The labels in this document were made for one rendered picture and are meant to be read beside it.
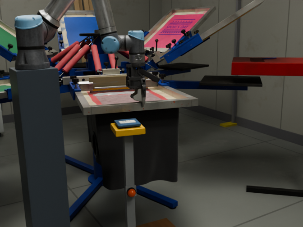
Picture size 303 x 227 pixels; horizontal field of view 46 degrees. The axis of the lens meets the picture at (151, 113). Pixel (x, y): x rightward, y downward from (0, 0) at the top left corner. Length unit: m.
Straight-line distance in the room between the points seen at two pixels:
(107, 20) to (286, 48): 3.19
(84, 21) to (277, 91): 2.43
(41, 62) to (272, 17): 3.45
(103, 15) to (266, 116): 3.50
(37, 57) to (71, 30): 2.48
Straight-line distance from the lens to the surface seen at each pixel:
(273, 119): 4.74
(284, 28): 4.55
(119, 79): 2.33
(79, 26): 4.21
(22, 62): 1.68
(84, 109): 1.72
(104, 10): 1.60
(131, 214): 1.74
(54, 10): 1.79
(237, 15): 2.63
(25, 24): 1.67
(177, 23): 3.94
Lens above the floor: 1.38
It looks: 14 degrees down
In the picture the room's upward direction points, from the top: 1 degrees counter-clockwise
